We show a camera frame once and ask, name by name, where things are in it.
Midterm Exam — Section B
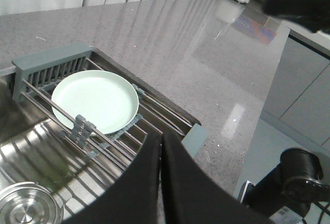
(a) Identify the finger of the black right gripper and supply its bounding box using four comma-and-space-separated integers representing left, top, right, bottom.
262, 0, 329, 33

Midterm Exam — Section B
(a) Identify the grey roll-up drying rack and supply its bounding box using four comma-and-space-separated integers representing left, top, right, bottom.
1, 43, 207, 184

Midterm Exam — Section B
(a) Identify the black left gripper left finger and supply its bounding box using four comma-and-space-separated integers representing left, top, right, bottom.
63, 133, 161, 223

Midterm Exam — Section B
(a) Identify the grey lower cabinet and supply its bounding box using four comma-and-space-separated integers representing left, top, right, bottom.
261, 36, 329, 147

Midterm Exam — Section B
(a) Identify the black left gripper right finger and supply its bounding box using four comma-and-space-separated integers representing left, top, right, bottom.
161, 132, 271, 223

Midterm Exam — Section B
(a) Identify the mint green round plate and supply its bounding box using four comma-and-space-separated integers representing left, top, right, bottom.
51, 70, 139, 134

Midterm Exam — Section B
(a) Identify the round steel sink drain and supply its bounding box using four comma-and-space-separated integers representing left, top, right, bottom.
1, 182, 63, 223

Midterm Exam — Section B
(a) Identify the stainless steel sink basin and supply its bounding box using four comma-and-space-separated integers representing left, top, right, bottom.
1, 49, 207, 220

